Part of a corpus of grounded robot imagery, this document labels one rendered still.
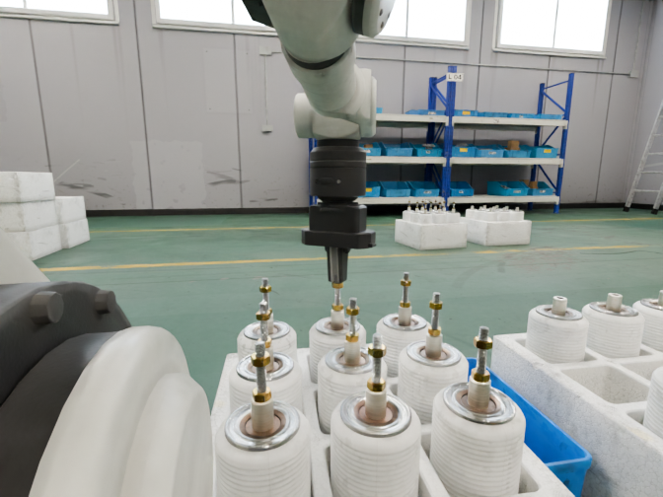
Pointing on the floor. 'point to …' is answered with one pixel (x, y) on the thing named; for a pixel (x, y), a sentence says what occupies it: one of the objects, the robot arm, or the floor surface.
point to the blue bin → (547, 439)
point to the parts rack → (468, 158)
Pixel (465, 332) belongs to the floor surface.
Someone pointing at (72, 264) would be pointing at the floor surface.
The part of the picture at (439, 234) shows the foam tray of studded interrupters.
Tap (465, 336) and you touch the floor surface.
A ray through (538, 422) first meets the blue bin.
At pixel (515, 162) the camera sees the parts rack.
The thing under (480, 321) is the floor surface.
